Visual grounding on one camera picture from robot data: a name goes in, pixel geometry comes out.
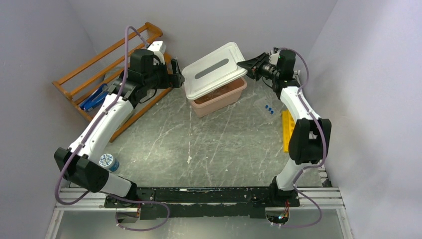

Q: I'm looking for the yellow test tube rack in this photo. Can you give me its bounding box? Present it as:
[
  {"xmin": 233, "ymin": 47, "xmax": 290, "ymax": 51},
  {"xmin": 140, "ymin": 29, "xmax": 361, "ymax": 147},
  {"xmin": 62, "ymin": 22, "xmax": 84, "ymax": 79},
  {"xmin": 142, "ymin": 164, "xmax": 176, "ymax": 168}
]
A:
[{"xmin": 281, "ymin": 110, "xmax": 295, "ymax": 153}]

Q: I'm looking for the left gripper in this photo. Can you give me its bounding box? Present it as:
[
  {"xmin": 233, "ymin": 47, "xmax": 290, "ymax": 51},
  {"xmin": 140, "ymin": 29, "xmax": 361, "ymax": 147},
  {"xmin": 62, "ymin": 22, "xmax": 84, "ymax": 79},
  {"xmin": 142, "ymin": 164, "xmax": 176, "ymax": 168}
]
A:
[{"xmin": 144, "ymin": 58, "xmax": 185, "ymax": 90}]

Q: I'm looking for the blue stapler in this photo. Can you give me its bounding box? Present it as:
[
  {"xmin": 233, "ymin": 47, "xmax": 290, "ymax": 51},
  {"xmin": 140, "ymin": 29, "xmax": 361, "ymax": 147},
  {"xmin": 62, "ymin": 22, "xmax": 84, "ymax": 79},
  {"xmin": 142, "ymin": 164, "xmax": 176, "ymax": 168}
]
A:
[{"xmin": 79, "ymin": 83, "xmax": 108, "ymax": 112}]

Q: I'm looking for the wooden shelf rack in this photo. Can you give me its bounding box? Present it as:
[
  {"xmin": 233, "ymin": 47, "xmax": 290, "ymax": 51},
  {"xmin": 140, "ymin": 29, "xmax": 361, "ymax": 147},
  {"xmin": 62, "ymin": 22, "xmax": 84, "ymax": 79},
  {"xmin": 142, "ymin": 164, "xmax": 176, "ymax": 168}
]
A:
[{"xmin": 52, "ymin": 22, "xmax": 173, "ymax": 142}]

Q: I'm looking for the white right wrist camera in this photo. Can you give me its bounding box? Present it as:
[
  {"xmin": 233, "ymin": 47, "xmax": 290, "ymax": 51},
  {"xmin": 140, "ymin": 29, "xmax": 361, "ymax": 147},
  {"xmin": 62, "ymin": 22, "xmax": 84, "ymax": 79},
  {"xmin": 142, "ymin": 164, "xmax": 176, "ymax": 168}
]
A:
[{"xmin": 269, "ymin": 47, "xmax": 280, "ymax": 65}]

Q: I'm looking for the clear well plate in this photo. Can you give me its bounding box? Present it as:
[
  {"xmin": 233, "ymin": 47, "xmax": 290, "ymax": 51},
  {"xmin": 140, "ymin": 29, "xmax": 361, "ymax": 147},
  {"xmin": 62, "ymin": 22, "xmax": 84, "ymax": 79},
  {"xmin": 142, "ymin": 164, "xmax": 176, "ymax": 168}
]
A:
[{"xmin": 253, "ymin": 97, "xmax": 284, "ymax": 123}]

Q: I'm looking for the white tray lid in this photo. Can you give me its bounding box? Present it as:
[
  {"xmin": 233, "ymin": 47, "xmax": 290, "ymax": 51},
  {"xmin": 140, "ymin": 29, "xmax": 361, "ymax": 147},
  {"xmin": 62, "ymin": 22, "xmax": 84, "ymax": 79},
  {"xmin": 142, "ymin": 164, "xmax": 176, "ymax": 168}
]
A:
[{"xmin": 182, "ymin": 42, "xmax": 247, "ymax": 101}]

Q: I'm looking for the pink plastic bin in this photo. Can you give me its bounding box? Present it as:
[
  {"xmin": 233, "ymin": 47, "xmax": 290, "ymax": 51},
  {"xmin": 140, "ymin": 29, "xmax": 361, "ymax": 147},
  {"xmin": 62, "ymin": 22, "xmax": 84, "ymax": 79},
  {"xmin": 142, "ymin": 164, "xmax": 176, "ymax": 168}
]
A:
[{"xmin": 188, "ymin": 77, "xmax": 247, "ymax": 118}]

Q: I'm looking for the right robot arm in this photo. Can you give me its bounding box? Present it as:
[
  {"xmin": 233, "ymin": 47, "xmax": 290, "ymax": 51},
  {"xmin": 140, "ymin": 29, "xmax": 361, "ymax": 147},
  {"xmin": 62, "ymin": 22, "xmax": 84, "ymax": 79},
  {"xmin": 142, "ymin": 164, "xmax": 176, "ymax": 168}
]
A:
[{"xmin": 237, "ymin": 48, "xmax": 332, "ymax": 206}]

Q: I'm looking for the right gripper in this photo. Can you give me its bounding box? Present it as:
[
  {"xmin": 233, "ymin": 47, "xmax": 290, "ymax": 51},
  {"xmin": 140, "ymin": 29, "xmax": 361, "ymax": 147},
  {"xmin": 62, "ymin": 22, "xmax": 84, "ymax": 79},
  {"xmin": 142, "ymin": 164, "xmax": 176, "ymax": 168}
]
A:
[{"xmin": 236, "ymin": 52, "xmax": 280, "ymax": 81}]

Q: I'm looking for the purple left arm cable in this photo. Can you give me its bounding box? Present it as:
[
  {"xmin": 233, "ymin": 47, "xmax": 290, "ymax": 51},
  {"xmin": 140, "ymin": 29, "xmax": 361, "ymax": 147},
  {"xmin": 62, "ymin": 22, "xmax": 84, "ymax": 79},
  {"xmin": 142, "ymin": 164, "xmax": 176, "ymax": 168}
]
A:
[{"xmin": 54, "ymin": 25, "xmax": 151, "ymax": 206}]

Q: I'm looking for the blue white tape roll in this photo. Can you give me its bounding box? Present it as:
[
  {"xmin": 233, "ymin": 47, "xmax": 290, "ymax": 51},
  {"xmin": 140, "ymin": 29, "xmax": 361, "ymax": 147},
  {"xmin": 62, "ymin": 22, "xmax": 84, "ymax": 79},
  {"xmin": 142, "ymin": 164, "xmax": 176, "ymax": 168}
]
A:
[{"xmin": 99, "ymin": 153, "xmax": 120, "ymax": 172}]

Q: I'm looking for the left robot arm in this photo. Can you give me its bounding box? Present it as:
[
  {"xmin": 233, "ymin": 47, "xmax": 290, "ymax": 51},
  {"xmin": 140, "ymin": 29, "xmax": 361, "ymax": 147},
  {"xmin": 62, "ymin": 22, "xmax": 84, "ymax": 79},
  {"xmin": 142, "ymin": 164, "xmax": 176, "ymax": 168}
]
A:
[{"xmin": 54, "ymin": 49, "xmax": 185, "ymax": 207}]

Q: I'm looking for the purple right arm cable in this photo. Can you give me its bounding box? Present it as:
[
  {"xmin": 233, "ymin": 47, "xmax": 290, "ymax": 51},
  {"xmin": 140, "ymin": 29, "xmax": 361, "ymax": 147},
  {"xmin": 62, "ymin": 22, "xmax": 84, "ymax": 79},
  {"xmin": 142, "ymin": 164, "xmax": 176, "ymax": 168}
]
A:
[{"xmin": 277, "ymin": 47, "xmax": 327, "ymax": 229}]

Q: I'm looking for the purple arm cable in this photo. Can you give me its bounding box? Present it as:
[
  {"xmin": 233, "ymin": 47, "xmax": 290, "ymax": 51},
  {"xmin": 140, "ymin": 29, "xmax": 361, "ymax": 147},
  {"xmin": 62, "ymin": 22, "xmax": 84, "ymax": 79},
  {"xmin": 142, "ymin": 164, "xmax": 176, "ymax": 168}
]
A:
[
  {"xmin": 277, "ymin": 47, "xmax": 327, "ymax": 229},
  {"xmin": 54, "ymin": 25, "xmax": 151, "ymax": 206}
]

